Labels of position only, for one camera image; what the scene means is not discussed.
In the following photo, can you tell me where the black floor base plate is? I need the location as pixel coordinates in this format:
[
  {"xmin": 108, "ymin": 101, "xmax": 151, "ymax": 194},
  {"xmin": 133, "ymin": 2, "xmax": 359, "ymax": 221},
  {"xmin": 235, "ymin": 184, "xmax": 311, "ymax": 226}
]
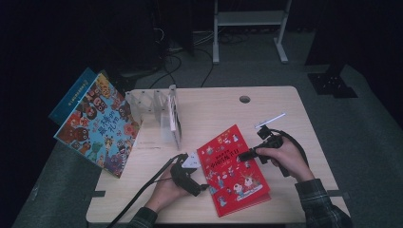
[{"xmin": 307, "ymin": 65, "xmax": 359, "ymax": 99}]

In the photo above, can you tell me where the red picture book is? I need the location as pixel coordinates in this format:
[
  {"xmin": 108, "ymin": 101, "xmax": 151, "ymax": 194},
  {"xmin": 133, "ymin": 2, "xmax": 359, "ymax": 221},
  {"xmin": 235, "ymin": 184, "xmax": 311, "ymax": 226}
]
[{"xmin": 197, "ymin": 123, "xmax": 272, "ymax": 219}]

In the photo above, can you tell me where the black floor cable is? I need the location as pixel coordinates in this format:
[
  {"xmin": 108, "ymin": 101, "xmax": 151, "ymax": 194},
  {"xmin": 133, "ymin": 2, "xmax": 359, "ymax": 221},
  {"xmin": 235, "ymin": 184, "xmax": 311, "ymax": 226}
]
[
  {"xmin": 200, "ymin": 47, "xmax": 216, "ymax": 88},
  {"xmin": 148, "ymin": 53, "xmax": 183, "ymax": 89}
]

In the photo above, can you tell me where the white caterpillar picture book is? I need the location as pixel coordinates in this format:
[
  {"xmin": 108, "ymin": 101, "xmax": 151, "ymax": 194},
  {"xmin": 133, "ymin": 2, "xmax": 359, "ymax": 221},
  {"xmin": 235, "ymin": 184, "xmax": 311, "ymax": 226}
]
[{"xmin": 167, "ymin": 85, "xmax": 183, "ymax": 150}]

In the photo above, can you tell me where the blue monster picture book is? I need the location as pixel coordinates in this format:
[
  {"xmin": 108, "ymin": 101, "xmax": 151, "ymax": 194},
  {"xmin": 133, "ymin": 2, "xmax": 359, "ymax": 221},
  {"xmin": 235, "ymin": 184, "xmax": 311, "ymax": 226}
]
[{"xmin": 48, "ymin": 66, "xmax": 98, "ymax": 126}]

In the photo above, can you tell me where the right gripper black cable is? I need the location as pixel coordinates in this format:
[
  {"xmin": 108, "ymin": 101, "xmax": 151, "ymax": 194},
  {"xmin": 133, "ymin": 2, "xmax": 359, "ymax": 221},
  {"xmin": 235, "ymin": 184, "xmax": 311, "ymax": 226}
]
[{"xmin": 269, "ymin": 127, "xmax": 310, "ymax": 169}]

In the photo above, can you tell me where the person's right hand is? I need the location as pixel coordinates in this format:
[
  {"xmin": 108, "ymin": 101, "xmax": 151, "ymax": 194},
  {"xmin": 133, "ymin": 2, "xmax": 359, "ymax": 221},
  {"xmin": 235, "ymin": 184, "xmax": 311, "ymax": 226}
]
[{"xmin": 256, "ymin": 136, "xmax": 316, "ymax": 183}]

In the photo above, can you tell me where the colourful animal faces picture book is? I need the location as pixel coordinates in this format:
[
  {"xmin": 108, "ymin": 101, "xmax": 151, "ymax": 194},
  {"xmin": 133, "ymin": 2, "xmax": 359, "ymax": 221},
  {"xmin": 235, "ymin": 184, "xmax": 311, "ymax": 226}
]
[{"xmin": 53, "ymin": 73, "xmax": 143, "ymax": 180}]

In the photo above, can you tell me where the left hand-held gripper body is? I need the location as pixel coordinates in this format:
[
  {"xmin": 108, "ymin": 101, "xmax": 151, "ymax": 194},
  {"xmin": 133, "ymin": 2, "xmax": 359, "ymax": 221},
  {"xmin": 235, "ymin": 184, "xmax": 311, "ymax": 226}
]
[{"xmin": 170, "ymin": 152, "xmax": 202, "ymax": 196}]

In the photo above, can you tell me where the white metal table frame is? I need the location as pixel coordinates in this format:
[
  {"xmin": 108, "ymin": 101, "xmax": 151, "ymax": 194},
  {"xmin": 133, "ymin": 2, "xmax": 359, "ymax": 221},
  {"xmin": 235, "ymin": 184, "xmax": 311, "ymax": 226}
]
[{"xmin": 212, "ymin": 0, "xmax": 293, "ymax": 66}]

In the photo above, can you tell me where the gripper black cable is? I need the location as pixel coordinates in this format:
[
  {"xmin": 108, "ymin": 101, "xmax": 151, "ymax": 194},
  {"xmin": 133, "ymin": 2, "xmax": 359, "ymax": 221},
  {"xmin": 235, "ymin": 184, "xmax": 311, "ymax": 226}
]
[
  {"xmin": 269, "ymin": 127, "xmax": 310, "ymax": 169},
  {"xmin": 107, "ymin": 153, "xmax": 188, "ymax": 228}
]

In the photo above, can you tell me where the clear acrylic book rack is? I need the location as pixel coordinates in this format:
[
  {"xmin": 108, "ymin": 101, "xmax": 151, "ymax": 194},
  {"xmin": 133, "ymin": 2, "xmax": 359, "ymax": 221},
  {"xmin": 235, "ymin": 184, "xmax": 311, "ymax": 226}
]
[{"xmin": 125, "ymin": 85, "xmax": 183, "ymax": 150}]

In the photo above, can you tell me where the person's left hand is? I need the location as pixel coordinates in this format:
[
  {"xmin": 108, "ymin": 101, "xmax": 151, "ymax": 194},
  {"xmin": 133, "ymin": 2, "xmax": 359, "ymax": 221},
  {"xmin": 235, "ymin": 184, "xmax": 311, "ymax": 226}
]
[{"xmin": 153, "ymin": 173, "xmax": 192, "ymax": 214}]

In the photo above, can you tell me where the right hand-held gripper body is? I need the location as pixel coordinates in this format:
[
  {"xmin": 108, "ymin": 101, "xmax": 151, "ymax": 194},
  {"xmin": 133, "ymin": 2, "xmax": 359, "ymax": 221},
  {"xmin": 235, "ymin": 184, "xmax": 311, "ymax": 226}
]
[{"xmin": 255, "ymin": 112, "xmax": 286, "ymax": 149}]

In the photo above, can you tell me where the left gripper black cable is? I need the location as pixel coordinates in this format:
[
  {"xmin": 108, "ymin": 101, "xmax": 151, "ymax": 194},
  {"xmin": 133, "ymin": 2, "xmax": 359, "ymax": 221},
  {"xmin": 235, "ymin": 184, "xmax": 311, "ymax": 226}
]
[{"xmin": 107, "ymin": 153, "xmax": 188, "ymax": 228}]

